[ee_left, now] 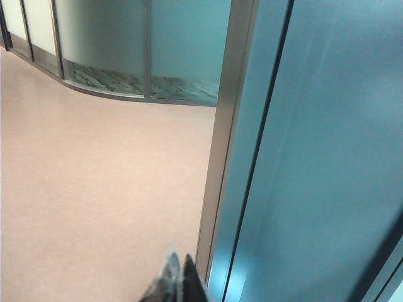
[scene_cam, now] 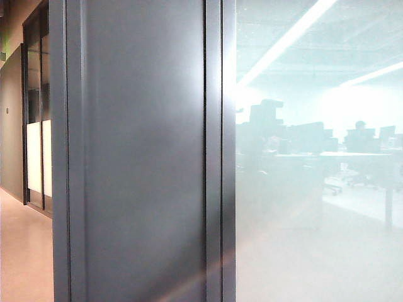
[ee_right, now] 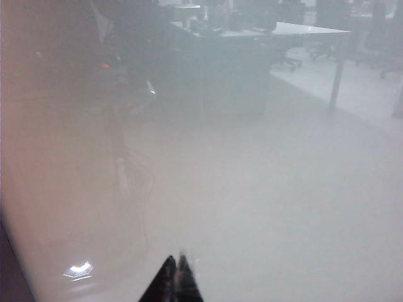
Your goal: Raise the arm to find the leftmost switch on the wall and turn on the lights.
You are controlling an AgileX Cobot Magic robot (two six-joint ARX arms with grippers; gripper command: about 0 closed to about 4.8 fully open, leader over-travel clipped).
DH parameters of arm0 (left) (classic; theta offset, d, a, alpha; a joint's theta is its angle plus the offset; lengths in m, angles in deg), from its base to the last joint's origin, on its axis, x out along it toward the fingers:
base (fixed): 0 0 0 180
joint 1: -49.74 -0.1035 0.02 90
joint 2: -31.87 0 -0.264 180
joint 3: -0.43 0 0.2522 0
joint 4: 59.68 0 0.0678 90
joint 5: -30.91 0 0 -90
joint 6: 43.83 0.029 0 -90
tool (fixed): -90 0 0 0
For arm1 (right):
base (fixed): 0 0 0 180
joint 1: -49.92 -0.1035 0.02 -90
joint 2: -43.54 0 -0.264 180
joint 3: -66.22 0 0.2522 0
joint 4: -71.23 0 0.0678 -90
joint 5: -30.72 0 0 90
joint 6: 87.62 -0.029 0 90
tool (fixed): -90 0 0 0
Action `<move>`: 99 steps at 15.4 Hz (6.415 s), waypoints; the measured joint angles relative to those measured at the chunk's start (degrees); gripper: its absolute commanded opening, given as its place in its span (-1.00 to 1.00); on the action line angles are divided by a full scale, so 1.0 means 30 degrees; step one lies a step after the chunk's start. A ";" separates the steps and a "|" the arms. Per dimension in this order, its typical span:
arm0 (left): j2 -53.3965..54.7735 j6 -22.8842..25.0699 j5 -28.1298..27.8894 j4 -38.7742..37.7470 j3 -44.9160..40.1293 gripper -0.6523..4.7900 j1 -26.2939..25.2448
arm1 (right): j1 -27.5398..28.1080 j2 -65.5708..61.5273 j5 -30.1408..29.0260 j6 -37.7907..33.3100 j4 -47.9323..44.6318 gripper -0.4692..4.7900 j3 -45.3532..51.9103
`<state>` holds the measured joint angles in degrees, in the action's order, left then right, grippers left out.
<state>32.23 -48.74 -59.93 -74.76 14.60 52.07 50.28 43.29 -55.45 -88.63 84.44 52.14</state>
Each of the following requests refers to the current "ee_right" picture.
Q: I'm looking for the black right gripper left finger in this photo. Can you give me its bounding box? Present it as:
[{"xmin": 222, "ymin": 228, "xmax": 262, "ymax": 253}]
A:
[{"xmin": 137, "ymin": 255, "xmax": 178, "ymax": 302}]

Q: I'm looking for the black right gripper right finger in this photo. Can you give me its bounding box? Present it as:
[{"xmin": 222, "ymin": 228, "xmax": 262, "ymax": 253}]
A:
[{"xmin": 176, "ymin": 249, "xmax": 205, "ymax": 302}]

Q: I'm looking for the white office table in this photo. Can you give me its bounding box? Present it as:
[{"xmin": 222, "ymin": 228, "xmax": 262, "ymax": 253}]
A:
[{"xmin": 169, "ymin": 20, "xmax": 353, "ymax": 113}]

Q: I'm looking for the frosted glass wall panel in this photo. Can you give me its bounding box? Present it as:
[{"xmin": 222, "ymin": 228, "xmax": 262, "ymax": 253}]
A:
[{"xmin": 0, "ymin": 0, "xmax": 403, "ymax": 302}]

